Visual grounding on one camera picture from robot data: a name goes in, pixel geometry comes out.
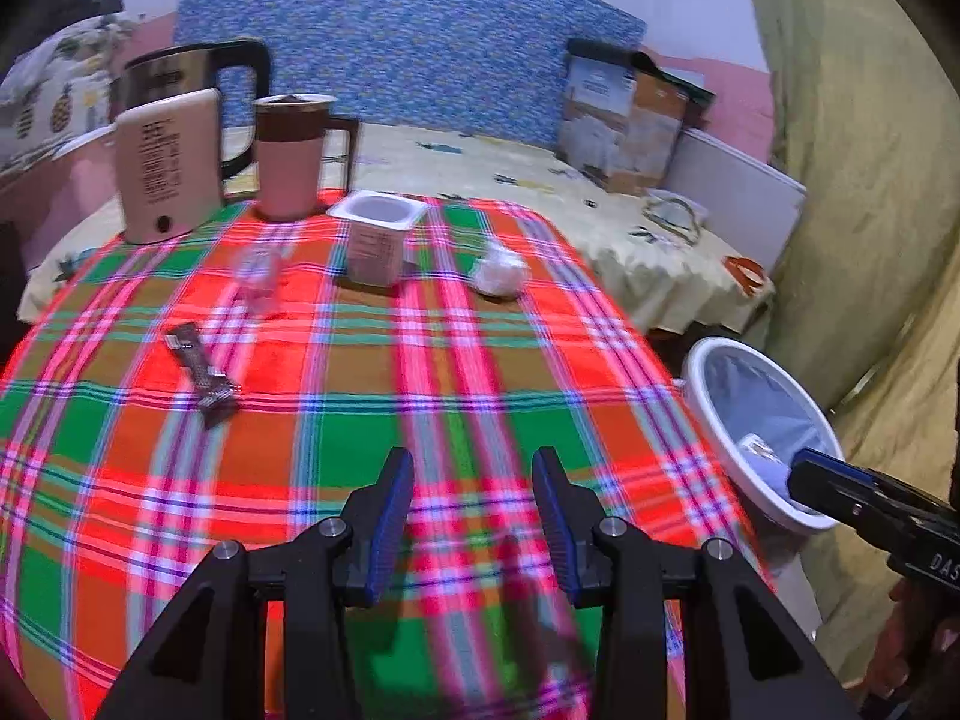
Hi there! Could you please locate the right hand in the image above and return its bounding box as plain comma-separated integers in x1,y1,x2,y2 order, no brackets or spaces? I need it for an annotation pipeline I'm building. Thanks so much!
864,578,923,699

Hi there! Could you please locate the pink brown lidded mug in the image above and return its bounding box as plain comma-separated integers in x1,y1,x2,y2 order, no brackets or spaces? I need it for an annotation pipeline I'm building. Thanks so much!
254,94,361,223

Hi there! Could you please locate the white yogurt cup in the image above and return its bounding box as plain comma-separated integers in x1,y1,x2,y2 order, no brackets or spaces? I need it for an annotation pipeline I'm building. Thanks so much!
327,190,428,289

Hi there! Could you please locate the clear plastic cup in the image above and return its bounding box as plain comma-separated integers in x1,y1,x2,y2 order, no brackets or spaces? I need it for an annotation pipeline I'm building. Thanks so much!
235,244,283,317

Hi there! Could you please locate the blue patterned headboard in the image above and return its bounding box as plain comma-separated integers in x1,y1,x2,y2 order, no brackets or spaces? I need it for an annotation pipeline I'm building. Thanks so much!
174,0,646,148

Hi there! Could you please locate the white trash bin with liner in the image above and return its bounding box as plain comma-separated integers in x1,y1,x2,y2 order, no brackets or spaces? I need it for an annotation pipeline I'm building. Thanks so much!
682,337,843,536

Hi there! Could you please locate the cardboard quilt box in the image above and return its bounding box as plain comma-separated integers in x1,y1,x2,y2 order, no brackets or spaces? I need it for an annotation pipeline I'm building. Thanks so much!
556,37,715,197

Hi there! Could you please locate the dark snack wrapper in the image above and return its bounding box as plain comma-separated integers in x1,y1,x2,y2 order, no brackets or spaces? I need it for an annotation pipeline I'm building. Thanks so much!
164,322,239,429

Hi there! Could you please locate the beige thermos box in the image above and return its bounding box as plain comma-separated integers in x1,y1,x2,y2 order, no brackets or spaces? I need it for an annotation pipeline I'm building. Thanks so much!
116,88,223,245

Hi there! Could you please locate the black bag on pile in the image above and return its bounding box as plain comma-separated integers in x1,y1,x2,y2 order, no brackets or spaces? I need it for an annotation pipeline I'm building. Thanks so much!
47,0,124,28

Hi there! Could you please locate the rope handle bag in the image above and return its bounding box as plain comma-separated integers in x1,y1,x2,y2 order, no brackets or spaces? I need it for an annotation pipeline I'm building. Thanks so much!
643,188,706,245

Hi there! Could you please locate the pineapple print pillow pile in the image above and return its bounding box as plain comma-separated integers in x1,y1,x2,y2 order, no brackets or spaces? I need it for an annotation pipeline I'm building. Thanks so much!
2,11,139,167

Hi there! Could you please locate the stainless steel electric kettle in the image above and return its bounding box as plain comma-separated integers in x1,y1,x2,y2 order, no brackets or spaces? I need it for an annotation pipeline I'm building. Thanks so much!
107,39,274,182

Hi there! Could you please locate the white radiator panel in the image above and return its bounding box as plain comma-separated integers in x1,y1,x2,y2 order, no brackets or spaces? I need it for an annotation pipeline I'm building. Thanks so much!
662,128,807,273

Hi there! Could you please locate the olive green curtain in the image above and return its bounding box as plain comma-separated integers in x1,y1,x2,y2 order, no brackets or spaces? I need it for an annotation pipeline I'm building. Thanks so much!
742,0,960,685

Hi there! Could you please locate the white tissue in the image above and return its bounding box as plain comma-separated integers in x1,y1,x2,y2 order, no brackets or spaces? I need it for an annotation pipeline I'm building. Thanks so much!
469,241,530,301

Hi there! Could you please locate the red green plaid tablecloth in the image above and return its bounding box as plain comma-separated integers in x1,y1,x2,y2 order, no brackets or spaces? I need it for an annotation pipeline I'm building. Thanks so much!
2,200,752,718

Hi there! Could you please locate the orange object on bed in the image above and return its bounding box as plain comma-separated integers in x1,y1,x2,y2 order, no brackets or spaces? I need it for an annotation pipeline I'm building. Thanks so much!
722,255,768,298

